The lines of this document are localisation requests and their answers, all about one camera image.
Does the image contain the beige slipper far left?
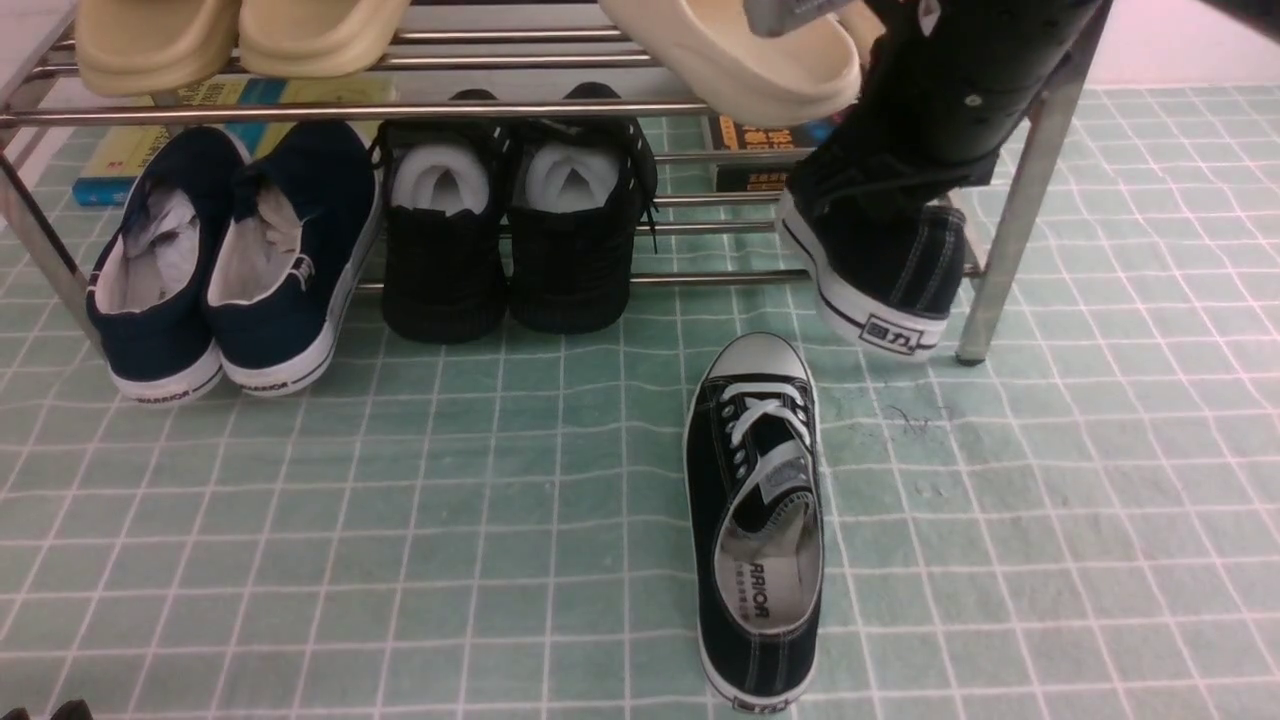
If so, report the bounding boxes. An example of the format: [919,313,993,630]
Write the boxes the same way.
[74,1,241,97]

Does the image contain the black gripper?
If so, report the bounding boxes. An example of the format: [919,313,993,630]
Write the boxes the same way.
[742,0,1100,206]

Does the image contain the cream slipper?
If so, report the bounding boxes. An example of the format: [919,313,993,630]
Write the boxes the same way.
[599,1,861,128]
[840,1,886,64]

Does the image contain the steel shoe rack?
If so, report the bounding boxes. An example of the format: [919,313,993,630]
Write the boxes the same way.
[3,1,1112,366]

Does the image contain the beige slipper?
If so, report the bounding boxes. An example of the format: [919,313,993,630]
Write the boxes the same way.
[74,1,241,97]
[239,1,411,79]

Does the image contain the yellow blue book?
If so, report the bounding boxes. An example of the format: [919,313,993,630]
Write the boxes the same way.
[70,76,397,208]

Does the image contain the black book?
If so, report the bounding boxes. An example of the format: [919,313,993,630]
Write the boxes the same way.
[704,110,847,192]

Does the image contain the cream slipper inner right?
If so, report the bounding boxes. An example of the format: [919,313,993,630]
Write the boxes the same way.
[599,1,861,128]

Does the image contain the black sneaker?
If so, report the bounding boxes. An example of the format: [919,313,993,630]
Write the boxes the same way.
[375,118,520,345]
[506,117,658,334]

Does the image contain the navy canvas shoe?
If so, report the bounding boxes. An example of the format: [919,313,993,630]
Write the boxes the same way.
[84,126,250,407]
[204,120,383,397]

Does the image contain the black laced canvas shoe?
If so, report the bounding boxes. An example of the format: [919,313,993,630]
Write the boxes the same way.
[684,332,826,715]
[774,147,968,363]

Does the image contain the cream slipper outer right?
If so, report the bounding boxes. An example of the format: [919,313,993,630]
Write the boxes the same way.
[840,1,886,64]

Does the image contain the navy canvas shoe right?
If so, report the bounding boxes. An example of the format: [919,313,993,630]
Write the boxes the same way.
[204,120,383,397]

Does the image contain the green checked floor cloth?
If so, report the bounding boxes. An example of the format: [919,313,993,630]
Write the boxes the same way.
[1,87,1279,719]

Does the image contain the navy canvas shoe left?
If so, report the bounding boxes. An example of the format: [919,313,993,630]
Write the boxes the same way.
[84,126,250,407]

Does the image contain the dark object bottom left corner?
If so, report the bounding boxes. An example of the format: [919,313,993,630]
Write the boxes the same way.
[1,700,93,720]

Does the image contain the black sneaker left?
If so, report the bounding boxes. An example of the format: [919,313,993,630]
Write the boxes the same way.
[375,118,520,345]

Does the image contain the black sneaker right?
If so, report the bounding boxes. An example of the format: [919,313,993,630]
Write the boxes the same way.
[506,117,658,334]

